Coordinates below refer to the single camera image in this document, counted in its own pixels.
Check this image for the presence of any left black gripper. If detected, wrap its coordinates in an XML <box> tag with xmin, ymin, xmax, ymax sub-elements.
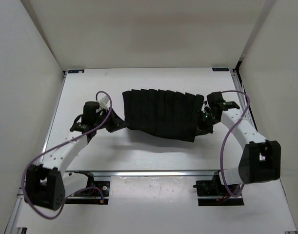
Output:
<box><xmin>94</xmin><ymin>107</ymin><xmax>129</xmax><ymax>133</ymax></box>

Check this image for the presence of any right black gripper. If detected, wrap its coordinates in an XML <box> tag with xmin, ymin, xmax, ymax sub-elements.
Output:
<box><xmin>193</xmin><ymin>110</ymin><xmax>219</xmax><ymax>137</ymax></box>

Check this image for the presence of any black skirt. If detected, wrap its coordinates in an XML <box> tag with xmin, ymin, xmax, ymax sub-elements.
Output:
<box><xmin>122</xmin><ymin>89</ymin><xmax>204</xmax><ymax>142</ymax></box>

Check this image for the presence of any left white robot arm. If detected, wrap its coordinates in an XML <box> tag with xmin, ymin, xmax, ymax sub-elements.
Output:
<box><xmin>22</xmin><ymin>96</ymin><xmax>127</xmax><ymax>211</ymax></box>

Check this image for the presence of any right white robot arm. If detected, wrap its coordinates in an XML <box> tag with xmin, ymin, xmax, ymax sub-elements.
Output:
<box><xmin>198</xmin><ymin>101</ymin><xmax>281</xmax><ymax>195</ymax></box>

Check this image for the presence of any right blue corner label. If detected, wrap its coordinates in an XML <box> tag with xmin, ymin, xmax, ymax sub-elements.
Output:
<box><xmin>212</xmin><ymin>67</ymin><xmax>229</xmax><ymax>72</ymax></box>

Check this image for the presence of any blue corner label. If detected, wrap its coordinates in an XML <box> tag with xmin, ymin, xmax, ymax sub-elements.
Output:
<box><xmin>212</xmin><ymin>67</ymin><xmax>229</xmax><ymax>72</ymax></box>
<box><xmin>68</xmin><ymin>69</ymin><xmax>85</xmax><ymax>74</ymax></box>

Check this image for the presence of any left blue corner label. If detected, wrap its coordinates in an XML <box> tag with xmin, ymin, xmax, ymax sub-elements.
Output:
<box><xmin>68</xmin><ymin>69</ymin><xmax>85</xmax><ymax>74</ymax></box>

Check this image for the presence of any white front cover panel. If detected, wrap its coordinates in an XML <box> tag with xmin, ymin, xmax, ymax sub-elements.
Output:
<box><xmin>17</xmin><ymin>177</ymin><xmax>296</xmax><ymax>234</ymax></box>

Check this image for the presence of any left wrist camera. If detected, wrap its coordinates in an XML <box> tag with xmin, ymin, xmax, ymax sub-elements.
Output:
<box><xmin>81</xmin><ymin>101</ymin><xmax>99</xmax><ymax>124</ymax></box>

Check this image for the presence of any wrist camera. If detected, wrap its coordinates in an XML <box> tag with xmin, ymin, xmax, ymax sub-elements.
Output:
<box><xmin>207</xmin><ymin>92</ymin><xmax>225</xmax><ymax>108</ymax></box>
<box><xmin>81</xmin><ymin>101</ymin><xmax>99</xmax><ymax>124</ymax></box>

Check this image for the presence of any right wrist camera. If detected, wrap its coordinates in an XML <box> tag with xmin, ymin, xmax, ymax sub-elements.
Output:
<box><xmin>207</xmin><ymin>92</ymin><xmax>225</xmax><ymax>108</ymax></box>

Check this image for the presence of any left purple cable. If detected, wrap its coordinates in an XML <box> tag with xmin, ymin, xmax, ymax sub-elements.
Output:
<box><xmin>21</xmin><ymin>91</ymin><xmax>113</xmax><ymax>219</ymax></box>

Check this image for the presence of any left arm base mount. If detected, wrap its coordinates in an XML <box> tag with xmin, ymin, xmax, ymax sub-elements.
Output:
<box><xmin>63</xmin><ymin>171</ymin><xmax>110</xmax><ymax>205</ymax></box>

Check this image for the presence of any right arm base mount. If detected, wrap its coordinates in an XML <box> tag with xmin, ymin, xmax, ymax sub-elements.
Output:
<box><xmin>193</xmin><ymin>173</ymin><xmax>244</xmax><ymax>207</ymax></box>

